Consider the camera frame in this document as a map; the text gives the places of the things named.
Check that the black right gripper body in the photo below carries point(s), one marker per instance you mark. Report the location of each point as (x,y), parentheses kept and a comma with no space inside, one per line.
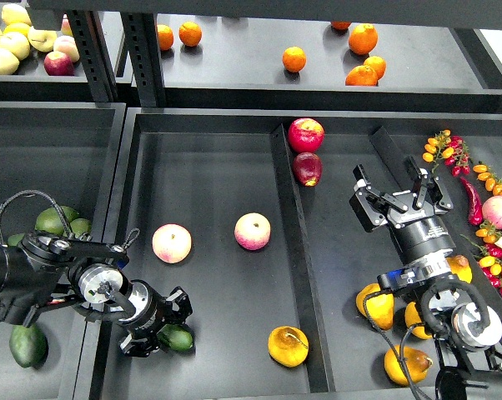
(417,233)

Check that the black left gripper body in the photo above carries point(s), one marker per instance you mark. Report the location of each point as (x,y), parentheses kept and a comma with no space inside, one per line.
(152,311)

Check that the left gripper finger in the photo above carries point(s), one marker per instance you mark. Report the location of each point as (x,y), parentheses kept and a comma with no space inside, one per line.
(139,347)
(179,306)

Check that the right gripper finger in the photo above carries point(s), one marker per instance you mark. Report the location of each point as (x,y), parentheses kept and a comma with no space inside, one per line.
(371,206)
(427,188)

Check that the dark green avocado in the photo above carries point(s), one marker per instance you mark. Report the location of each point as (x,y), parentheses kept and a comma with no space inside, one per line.
(176,337)

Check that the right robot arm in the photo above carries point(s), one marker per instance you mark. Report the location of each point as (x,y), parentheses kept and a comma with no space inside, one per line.
(467,332)

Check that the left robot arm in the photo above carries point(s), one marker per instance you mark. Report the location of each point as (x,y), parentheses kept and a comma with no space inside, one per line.
(45,271)

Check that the green avocado right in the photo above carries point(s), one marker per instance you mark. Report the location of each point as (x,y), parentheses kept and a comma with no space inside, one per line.
(81,227)

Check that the dark avocado bottom left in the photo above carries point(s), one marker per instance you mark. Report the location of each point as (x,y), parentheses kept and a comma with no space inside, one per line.
(28,346)

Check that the green avocado top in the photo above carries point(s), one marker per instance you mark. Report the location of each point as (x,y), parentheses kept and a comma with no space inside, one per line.
(49,221)

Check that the green avocado middle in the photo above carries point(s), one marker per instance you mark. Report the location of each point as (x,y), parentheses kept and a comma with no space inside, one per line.
(15,239)

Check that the cherry tomato bunch top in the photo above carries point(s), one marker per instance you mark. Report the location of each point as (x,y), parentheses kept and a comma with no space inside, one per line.
(449,150)

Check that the cherry tomato bunch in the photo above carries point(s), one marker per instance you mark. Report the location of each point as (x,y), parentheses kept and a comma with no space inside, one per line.
(449,150)
(487,254)

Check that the red chili pepper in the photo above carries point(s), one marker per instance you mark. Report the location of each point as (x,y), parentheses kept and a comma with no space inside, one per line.
(475,216)

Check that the pink apple left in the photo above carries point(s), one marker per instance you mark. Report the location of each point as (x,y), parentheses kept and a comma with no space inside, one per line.
(171,243)

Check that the pink apple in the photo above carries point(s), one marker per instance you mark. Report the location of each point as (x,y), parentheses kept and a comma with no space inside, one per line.
(252,231)
(171,243)

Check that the orange tomato bunch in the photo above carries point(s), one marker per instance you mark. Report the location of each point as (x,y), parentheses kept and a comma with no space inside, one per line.
(492,182)

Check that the dark red apple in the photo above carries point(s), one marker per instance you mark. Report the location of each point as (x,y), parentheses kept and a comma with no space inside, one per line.
(307,168)

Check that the pink apple right tray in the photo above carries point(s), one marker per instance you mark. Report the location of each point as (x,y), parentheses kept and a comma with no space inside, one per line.
(492,211)

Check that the cherry tomato bunch bottom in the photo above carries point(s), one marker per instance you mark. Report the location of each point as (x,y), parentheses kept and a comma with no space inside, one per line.
(487,254)

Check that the bright red apple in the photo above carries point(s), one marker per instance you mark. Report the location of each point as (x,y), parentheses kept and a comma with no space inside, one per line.
(305,135)

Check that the pink apple centre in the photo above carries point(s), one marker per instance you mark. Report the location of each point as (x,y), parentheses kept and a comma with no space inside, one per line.
(252,231)

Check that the black middle tray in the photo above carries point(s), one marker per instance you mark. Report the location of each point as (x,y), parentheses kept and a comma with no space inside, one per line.
(204,170)

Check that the black upper shelf tray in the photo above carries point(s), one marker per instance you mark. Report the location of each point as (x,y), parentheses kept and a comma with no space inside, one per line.
(238,64)

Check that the orange front right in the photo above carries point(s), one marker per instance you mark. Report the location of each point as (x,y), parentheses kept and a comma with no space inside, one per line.
(362,76)

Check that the orange small right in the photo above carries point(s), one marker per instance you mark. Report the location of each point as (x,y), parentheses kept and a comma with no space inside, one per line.
(378,64)

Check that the orange large right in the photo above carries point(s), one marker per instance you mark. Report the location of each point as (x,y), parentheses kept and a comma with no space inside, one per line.
(363,39)

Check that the orange centre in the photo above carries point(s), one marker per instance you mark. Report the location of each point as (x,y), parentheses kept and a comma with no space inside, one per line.
(294,59)

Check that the orange under shelf edge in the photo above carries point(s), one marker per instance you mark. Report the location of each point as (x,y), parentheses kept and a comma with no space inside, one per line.
(340,26)

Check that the black upper left tray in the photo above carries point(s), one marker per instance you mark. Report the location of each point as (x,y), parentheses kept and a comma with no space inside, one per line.
(31,82)

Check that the orange far left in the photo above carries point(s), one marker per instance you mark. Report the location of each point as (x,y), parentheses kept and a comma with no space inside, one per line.
(165,37)

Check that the black shelf post right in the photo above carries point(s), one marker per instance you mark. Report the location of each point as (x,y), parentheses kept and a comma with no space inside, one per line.
(141,39)

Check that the black shelf post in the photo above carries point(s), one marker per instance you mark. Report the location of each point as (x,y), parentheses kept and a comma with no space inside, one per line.
(88,34)
(141,39)

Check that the black shelf post left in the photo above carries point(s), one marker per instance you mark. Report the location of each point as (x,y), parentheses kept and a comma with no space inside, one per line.
(88,34)

